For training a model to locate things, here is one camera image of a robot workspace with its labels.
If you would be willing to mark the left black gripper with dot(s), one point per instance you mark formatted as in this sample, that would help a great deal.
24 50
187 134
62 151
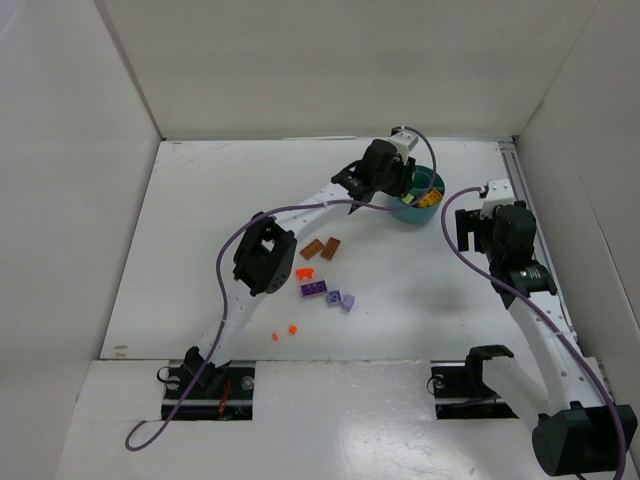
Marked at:
405 178

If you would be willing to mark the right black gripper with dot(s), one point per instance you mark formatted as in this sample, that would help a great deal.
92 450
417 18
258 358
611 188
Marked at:
470 230

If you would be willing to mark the yellow orange lego brick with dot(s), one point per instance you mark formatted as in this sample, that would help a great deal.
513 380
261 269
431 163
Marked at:
431 199

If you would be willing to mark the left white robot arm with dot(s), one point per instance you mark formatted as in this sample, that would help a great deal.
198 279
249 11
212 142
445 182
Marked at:
267 246

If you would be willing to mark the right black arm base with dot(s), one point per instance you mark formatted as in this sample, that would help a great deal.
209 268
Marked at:
458 389

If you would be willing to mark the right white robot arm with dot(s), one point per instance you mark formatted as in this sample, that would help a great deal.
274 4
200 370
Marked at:
576 428

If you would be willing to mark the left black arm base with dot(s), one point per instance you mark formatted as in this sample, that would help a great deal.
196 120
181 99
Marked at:
235 390

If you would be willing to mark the teal divided round container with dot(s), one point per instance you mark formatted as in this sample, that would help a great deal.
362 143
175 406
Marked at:
423 181

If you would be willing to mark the brown lego plate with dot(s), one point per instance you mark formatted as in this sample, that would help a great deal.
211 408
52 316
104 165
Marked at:
311 249
330 248

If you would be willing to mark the orange lego dish piece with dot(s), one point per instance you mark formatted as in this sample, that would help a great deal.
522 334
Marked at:
304 273

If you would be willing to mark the dark purple lego brick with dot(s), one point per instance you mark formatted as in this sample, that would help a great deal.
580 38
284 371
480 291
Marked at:
316 288

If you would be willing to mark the lavender sloped lego brick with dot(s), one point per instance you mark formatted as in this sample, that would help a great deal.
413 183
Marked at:
348 303

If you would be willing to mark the lavender square lego brick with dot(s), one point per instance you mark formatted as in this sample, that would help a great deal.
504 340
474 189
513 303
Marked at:
334 298

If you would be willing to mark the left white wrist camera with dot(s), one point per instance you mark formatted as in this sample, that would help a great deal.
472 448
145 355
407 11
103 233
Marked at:
403 139

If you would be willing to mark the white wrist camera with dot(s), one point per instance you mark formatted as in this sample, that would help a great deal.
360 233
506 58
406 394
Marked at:
403 139
494 194

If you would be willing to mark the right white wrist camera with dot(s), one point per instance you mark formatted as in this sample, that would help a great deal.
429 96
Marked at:
494 194

